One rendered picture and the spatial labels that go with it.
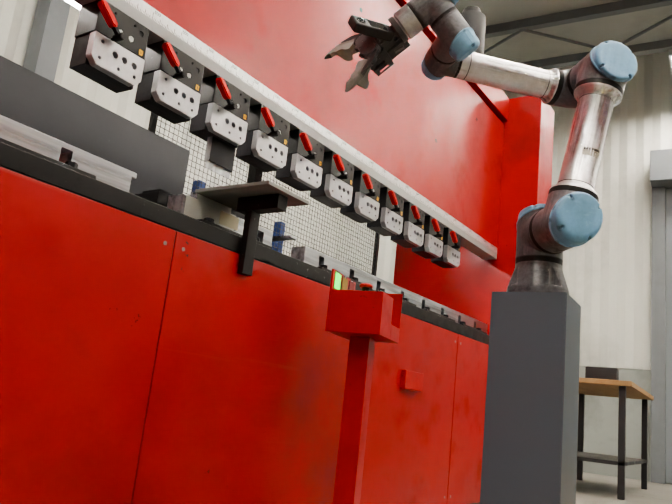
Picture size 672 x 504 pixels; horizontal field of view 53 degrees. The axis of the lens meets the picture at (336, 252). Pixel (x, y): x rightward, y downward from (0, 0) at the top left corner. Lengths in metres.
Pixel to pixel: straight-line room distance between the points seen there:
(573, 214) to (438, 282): 2.37
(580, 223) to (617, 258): 7.84
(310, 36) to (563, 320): 1.32
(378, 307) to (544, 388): 0.50
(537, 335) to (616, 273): 7.78
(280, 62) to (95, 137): 0.66
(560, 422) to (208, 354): 0.86
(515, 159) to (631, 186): 5.82
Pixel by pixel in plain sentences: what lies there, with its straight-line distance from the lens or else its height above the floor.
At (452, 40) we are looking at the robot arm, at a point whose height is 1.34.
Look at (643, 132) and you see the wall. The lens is 9.98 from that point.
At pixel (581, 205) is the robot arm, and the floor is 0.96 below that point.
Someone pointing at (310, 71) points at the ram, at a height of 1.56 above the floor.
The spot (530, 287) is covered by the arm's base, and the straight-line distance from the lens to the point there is 1.71.
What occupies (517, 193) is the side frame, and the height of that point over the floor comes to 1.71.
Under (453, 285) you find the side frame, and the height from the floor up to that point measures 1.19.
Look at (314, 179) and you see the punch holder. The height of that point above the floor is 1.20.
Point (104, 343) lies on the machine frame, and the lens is 1.55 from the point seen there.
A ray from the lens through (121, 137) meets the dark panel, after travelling 2.46.
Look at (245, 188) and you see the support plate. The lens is 1.81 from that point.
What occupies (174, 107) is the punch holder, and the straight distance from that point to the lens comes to 1.88.
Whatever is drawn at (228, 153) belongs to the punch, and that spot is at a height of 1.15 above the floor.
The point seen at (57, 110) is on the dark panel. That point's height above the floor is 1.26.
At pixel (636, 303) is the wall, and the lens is 9.33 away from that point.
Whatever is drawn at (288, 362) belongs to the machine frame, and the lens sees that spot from 2.02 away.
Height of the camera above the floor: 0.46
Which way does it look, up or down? 13 degrees up
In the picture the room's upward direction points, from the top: 6 degrees clockwise
